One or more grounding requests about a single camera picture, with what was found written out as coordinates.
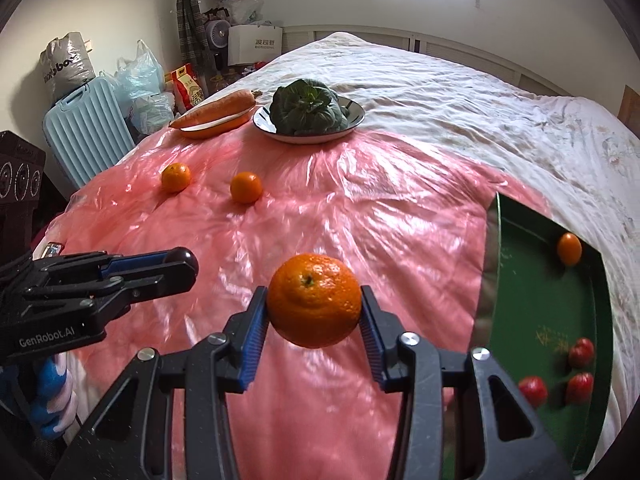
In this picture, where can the orange oval plate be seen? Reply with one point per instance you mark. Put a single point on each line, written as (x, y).
(215, 131)

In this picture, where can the white panelled headboard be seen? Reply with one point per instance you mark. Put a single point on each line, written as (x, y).
(450, 52)

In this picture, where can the plaid scarf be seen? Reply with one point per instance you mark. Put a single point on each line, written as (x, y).
(189, 20)

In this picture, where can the grey printed bag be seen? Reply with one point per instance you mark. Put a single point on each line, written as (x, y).
(65, 65)

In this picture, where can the carrot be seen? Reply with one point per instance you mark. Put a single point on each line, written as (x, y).
(215, 110)

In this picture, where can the translucent bluish plastic bag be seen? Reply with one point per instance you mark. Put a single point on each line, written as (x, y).
(140, 75)

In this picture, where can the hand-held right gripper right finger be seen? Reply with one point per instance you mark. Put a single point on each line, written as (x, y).
(372, 345)

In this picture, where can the brown wooden furniture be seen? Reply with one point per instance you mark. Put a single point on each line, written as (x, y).
(631, 110)

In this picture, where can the dark carved wooden cabinet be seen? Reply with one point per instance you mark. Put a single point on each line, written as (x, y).
(20, 185)

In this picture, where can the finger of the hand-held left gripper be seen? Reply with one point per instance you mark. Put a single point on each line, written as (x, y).
(160, 285)
(135, 263)

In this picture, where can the bundle of plastic bags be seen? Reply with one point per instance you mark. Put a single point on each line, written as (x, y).
(242, 2)

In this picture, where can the red yellow rice bag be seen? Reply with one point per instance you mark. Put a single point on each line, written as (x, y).
(187, 87)

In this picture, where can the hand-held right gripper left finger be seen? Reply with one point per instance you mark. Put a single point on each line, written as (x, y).
(255, 340)

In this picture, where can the dark purple plum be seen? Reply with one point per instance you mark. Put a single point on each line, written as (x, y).
(184, 258)

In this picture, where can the dark leafy greens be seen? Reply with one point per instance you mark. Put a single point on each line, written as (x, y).
(305, 110)

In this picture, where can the pink plastic sheet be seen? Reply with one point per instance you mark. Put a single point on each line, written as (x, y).
(375, 220)

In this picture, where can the orange mandarin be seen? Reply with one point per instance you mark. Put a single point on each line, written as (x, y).
(314, 305)
(569, 248)
(176, 177)
(246, 187)

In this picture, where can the red apple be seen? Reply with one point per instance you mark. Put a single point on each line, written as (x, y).
(533, 390)
(579, 387)
(581, 352)

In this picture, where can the small grey fan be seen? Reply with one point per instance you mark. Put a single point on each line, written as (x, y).
(217, 32)

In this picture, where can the white paper bag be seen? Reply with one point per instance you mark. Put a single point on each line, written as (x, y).
(255, 45)

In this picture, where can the crumpled clear plastic bag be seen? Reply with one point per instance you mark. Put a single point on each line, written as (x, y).
(150, 110)

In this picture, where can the white enamel plate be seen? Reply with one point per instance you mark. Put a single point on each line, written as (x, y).
(356, 112)

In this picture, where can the light blue ribbed suitcase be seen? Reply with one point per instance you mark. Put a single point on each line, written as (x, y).
(85, 130)

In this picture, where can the green tray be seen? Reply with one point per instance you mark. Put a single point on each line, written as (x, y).
(525, 300)

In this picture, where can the person's left hand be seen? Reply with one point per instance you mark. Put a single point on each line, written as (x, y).
(50, 390)

